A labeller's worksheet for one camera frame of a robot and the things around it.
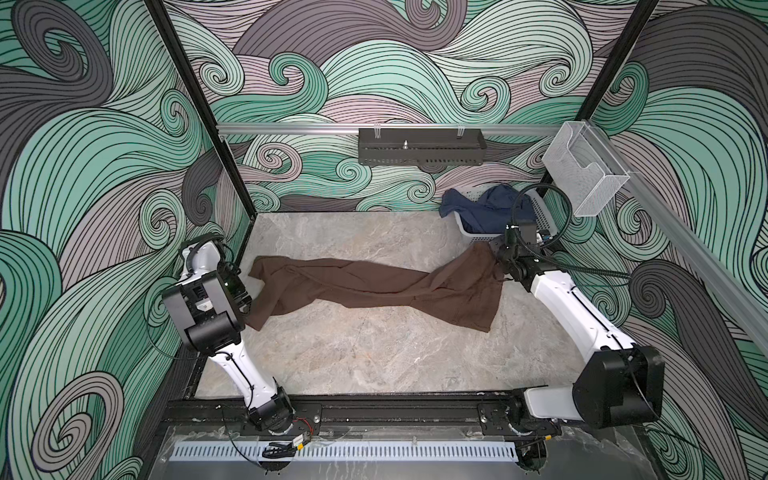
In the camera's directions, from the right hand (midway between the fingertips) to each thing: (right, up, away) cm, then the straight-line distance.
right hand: (494, 240), depth 85 cm
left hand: (-74, -16, +3) cm, 76 cm away
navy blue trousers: (+10, +11, +29) cm, 33 cm away
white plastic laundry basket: (+28, +9, +25) cm, 38 cm away
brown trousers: (-9, -16, +7) cm, 19 cm away
